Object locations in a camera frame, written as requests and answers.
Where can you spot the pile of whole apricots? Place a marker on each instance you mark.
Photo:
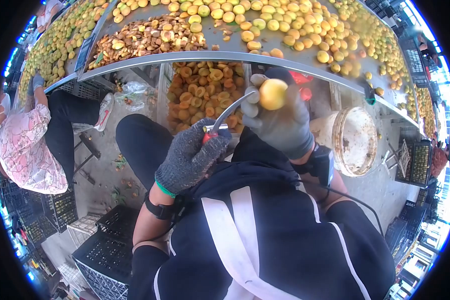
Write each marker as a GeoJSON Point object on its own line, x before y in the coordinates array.
{"type": "Point", "coordinates": [56, 45]}
{"type": "Point", "coordinates": [303, 22]}

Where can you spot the person's left hand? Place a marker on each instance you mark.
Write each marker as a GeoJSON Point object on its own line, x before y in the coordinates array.
{"type": "Point", "coordinates": [187, 161]}

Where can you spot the person's left fingers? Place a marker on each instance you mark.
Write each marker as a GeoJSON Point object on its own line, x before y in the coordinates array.
{"type": "Point", "coordinates": [218, 144]}

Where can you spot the metal sorting table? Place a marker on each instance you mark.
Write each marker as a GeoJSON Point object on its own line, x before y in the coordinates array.
{"type": "Point", "coordinates": [77, 56]}
{"type": "Point", "coordinates": [225, 56]}

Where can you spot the pile of halved apricots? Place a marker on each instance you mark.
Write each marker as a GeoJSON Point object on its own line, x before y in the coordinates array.
{"type": "Point", "coordinates": [202, 93]}

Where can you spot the black crates of apricots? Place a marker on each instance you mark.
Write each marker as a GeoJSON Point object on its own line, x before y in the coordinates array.
{"type": "Point", "coordinates": [416, 163]}

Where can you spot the white plastic crate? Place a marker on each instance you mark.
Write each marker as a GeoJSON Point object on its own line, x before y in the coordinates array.
{"type": "Point", "coordinates": [83, 228]}

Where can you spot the white plastic bucket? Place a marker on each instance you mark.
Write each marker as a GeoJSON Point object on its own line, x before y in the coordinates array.
{"type": "Point", "coordinates": [354, 140]}

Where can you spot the person's right fingers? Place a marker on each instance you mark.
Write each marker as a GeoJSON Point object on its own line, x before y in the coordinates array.
{"type": "Point", "coordinates": [252, 96]}

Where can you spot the black wrist band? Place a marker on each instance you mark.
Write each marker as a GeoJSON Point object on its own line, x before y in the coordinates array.
{"type": "Point", "coordinates": [322, 163]}
{"type": "Point", "coordinates": [159, 210]}

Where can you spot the stack of black fruit crates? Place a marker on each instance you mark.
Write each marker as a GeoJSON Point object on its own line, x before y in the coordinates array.
{"type": "Point", "coordinates": [407, 227]}
{"type": "Point", "coordinates": [48, 213]}

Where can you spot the empty black plastic crate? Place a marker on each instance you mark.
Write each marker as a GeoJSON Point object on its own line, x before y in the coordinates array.
{"type": "Point", "coordinates": [105, 255]}

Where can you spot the heap of apricot pits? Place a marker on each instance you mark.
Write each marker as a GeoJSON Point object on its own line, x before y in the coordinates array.
{"type": "Point", "coordinates": [146, 39]}

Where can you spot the clear plastic bag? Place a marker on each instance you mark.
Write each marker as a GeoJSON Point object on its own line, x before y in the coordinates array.
{"type": "Point", "coordinates": [133, 93]}

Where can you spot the person's right hand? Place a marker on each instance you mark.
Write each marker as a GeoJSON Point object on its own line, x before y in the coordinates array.
{"type": "Point", "coordinates": [281, 131]}

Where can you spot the person's body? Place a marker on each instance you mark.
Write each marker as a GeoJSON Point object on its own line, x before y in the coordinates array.
{"type": "Point", "coordinates": [285, 243]}

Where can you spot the single yellow apricot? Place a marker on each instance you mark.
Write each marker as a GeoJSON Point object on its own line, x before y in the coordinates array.
{"type": "Point", "coordinates": [273, 93]}

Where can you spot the grey plastic crate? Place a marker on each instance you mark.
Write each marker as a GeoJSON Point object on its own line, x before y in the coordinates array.
{"type": "Point", "coordinates": [162, 93]}

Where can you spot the person's legs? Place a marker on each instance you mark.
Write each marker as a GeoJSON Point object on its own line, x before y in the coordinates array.
{"type": "Point", "coordinates": [142, 142]}

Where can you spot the metal stool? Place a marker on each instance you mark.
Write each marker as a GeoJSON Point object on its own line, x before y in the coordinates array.
{"type": "Point", "coordinates": [88, 148]}

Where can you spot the red plastic object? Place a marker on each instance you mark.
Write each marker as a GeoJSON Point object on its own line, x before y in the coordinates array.
{"type": "Point", "coordinates": [302, 80]}

